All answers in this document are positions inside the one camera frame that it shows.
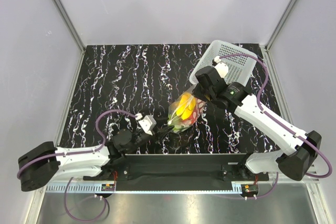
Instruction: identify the yellow banana bunch toy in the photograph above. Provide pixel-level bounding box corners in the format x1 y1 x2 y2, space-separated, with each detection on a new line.
176 92 197 121

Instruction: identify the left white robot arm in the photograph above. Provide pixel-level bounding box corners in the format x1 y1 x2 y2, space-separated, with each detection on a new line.
17 126 172 192

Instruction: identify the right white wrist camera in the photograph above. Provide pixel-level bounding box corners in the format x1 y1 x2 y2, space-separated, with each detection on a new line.
214 56 229 78

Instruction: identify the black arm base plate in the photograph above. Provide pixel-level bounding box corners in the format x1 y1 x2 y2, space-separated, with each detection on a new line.
84 154 269 193

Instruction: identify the left aluminium frame post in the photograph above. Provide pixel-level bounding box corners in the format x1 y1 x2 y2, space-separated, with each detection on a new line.
36 0 86 54

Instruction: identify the slotted white cable duct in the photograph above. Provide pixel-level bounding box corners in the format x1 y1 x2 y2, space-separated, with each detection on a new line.
46 183 116 194

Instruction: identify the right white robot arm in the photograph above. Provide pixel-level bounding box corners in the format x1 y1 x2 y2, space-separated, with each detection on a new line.
193 63 321 181

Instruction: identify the white plastic basket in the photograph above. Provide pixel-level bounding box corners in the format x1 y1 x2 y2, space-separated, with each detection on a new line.
189 40 257 86

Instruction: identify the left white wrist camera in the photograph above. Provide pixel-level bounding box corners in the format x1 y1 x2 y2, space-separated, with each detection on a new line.
135 113 156 135

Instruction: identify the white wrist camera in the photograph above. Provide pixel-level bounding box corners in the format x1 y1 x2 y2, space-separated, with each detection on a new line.
214 56 229 78
135 113 156 135

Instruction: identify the purple cable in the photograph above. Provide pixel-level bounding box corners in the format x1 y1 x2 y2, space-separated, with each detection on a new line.
215 53 332 200
17 110 141 221

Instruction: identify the aluminium frame post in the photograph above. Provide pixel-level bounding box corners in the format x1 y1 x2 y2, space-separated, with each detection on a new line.
36 0 86 54
265 0 316 51

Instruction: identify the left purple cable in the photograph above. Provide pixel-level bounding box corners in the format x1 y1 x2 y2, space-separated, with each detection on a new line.
17 110 141 221

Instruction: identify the clear dotted zip top bag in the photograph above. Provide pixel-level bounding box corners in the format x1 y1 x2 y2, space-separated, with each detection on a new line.
167 85 206 134

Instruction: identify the right aluminium frame post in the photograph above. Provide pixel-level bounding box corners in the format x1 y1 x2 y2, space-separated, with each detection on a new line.
265 0 316 51

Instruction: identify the black marble pattern mat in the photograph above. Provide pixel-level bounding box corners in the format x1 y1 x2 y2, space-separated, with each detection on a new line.
59 44 278 154

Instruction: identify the red dragon fruit toy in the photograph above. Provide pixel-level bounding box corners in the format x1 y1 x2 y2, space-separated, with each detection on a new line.
180 97 206 131

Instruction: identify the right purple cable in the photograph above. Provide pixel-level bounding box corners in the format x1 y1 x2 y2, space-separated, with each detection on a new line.
215 53 332 200

